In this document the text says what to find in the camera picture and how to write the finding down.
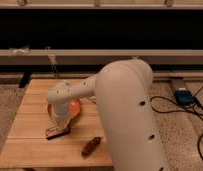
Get grey metal rail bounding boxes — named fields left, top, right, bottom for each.
left=0, top=49, right=203, bottom=65

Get brown sausage toy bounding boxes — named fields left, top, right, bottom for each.
left=81, top=137, right=101, bottom=157

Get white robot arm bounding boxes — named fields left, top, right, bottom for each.
left=46, top=59, right=170, bottom=171

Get black cable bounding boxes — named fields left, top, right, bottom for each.
left=149, top=79, right=203, bottom=168

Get blue power adapter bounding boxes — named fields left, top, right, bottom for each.
left=174, top=89, right=194, bottom=106

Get orange bowl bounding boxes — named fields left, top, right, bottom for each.
left=47, top=99, right=81, bottom=118

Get black table leg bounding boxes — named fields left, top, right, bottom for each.
left=19, top=72, right=32, bottom=88

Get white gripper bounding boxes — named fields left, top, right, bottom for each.
left=50, top=112, right=71, bottom=129

